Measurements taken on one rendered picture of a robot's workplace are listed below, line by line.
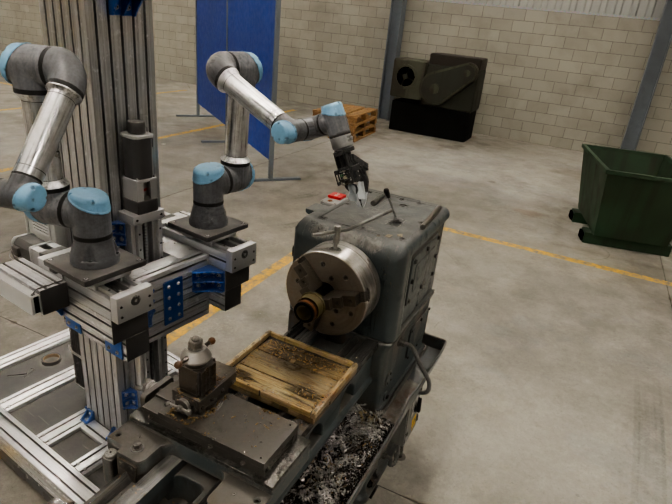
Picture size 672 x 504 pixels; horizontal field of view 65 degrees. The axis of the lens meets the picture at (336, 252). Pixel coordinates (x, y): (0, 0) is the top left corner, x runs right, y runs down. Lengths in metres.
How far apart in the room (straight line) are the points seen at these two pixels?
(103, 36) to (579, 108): 10.22
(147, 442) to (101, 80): 1.12
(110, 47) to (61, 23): 0.16
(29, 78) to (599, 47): 10.45
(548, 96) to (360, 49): 4.05
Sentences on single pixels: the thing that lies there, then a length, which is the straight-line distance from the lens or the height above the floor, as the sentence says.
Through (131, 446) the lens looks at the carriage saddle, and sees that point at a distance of 1.54.
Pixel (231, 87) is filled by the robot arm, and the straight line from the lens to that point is 1.92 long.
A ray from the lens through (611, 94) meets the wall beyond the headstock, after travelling 11.43.
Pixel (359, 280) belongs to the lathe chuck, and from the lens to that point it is 1.76.
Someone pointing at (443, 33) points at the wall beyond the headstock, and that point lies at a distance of 11.81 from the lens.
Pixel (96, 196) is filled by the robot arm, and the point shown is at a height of 1.39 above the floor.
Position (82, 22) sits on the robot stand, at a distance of 1.92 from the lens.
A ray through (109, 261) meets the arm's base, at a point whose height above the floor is 1.18.
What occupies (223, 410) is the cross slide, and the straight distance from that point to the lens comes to 1.52.
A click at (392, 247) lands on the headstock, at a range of 1.87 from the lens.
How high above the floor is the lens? 1.96
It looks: 24 degrees down
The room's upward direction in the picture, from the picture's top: 6 degrees clockwise
